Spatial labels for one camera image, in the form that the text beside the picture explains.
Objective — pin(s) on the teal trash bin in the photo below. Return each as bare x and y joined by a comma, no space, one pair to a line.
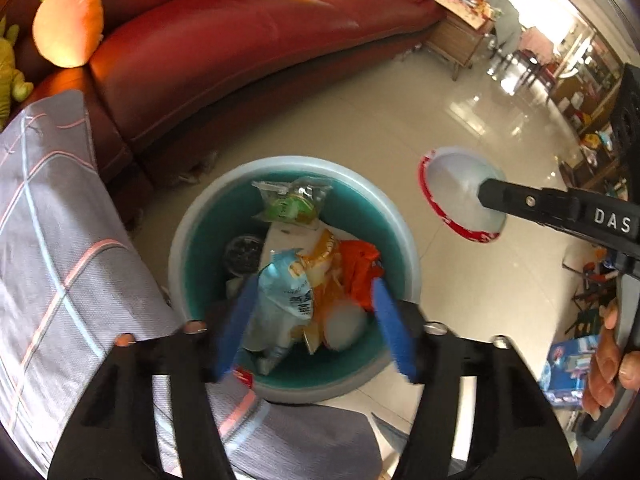
210,230

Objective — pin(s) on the white bowl red rim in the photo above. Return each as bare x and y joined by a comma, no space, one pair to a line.
450,180

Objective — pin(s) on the green plush toy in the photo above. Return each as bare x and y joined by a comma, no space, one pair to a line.
10,75

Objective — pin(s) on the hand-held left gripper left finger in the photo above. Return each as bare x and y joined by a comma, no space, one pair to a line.
232,335

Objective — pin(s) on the blue white snack packet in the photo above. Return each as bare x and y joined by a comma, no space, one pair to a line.
285,300

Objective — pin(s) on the wooden side table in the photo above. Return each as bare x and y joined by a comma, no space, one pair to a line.
457,40

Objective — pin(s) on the orange snack packet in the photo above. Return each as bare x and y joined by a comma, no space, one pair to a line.
360,265

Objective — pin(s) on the orange carrot plush toy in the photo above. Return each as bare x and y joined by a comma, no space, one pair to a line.
67,20

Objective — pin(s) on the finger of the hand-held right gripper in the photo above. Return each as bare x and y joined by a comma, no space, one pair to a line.
525,202

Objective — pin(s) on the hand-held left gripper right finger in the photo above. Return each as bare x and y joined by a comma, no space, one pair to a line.
395,335

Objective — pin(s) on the purple plaid tablecloth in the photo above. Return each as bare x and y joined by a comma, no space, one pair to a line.
50,210

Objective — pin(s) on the yellow snack packet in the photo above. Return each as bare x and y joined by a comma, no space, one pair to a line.
320,252

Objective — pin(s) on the blue toy box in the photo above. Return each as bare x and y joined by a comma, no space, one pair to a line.
567,370

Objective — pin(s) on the clear green printed packet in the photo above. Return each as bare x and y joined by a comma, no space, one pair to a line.
287,205

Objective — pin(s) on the person's right hand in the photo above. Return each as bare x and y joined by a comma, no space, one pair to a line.
602,365

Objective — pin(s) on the dark red leather sofa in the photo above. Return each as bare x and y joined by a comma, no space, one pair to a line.
225,35

